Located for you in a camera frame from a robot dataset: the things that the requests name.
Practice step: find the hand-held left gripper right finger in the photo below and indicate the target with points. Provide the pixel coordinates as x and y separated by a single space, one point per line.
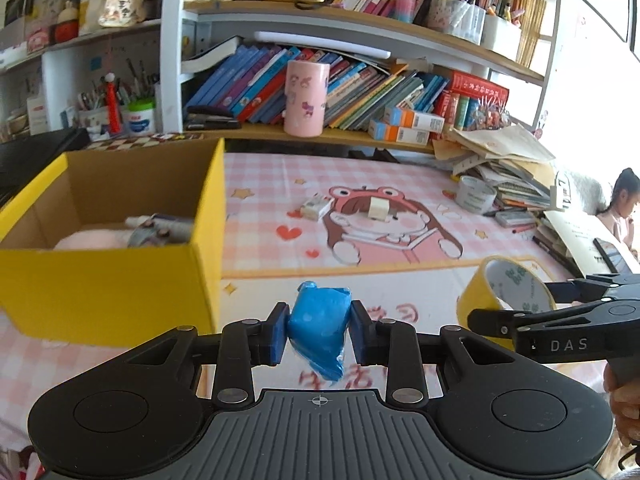
360 336

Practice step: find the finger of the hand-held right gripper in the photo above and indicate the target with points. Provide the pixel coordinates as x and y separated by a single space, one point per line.
565 292
505 322

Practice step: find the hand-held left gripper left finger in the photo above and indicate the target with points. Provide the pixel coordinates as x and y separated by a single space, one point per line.
277 336

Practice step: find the yellow tape roll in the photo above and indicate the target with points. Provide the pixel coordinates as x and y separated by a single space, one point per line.
475 300

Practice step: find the blue plastic bundle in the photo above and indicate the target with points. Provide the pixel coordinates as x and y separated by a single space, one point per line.
317 320

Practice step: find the items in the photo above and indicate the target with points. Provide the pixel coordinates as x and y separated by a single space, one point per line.
160 232

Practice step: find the yellow cardboard box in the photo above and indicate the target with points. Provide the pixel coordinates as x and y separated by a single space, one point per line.
100 285

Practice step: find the pink plush pig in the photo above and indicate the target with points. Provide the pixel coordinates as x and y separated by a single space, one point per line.
95 240

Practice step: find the pink checked desktop cloth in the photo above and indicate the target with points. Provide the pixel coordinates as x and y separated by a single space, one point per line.
400 272

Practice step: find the person's right hand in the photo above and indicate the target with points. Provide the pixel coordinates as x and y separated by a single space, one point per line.
622 405

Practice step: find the black pen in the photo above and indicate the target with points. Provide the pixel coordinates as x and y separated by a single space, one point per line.
555 255

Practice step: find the white paper booklet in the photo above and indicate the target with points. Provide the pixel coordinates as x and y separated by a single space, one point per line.
575 235

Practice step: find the grey pencil case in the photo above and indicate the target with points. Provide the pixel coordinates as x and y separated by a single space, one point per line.
515 217

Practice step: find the small white block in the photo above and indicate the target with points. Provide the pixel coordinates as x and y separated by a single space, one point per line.
378 209

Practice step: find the clear tape roll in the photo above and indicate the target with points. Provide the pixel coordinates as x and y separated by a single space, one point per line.
475 195

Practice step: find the small white yellow box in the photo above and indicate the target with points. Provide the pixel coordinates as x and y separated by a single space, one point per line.
317 208

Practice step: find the pile of papers and booklets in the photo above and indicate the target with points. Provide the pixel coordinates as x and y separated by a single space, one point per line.
500 160

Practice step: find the orange white carton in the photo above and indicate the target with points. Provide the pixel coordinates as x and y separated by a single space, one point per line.
400 134
415 120

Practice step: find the black notebooks stack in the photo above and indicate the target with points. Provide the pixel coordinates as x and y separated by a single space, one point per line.
212 122

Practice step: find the brown checkered board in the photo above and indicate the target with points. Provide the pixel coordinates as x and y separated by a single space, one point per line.
150 140

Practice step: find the pink printed cup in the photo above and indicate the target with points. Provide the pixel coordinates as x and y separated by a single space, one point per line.
306 100

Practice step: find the white jar green lid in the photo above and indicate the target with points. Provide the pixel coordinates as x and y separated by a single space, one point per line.
140 121

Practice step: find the white pen holder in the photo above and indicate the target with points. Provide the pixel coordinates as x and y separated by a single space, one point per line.
502 37

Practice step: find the stack of orange notebooks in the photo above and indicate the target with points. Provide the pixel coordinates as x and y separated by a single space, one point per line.
531 30

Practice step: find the red tassel ornament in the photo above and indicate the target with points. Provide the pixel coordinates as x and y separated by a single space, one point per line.
112 107

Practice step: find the clear pen holder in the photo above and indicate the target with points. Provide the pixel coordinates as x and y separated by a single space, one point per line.
465 22

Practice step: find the bunch of pens and brushes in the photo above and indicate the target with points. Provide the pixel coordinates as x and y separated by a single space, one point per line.
115 92

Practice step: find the white lamp bar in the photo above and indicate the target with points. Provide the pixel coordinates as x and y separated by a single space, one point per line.
320 44

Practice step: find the white and wood desk shelf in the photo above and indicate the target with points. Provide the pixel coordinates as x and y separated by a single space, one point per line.
172 60

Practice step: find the pink pen holder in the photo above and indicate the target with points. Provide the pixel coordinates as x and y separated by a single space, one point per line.
440 19

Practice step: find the black electronic keyboard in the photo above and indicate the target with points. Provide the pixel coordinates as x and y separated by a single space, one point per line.
35 155

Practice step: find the white box red label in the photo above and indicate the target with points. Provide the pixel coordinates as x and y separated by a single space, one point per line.
38 115

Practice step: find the red round figurine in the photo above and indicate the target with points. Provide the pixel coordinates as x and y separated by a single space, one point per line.
66 27

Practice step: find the small pink box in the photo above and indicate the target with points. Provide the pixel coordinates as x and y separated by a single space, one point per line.
37 41

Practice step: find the black picture frame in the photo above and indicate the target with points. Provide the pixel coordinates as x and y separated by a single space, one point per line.
20 5

